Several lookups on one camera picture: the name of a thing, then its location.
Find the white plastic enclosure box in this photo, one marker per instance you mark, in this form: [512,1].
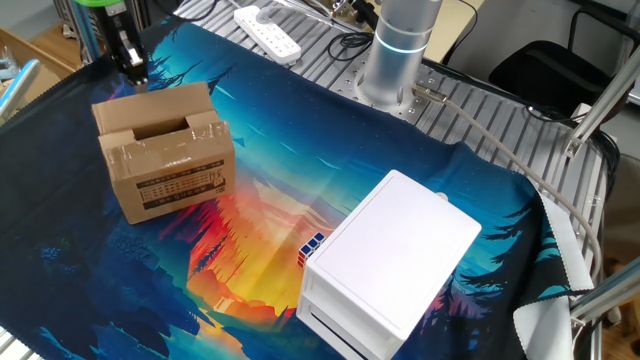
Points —
[390,250]

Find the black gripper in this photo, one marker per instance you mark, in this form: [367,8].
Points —
[115,30]

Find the black office chair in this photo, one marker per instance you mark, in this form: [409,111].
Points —
[550,75]

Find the small brown cardboard box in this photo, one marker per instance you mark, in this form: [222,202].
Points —
[165,165]

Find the colourful landscape print cloth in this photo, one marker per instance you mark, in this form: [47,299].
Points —
[300,175]

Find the blue faced Rubik's cube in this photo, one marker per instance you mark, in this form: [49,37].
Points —
[310,246]

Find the white power strip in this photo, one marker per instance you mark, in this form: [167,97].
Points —
[270,35]

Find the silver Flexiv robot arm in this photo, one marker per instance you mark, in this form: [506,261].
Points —
[395,65]

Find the silver blue edged bar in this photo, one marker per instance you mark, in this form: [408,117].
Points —
[17,87]

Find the aluminium frame profile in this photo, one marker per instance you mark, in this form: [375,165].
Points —
[605,97]
[605,295]

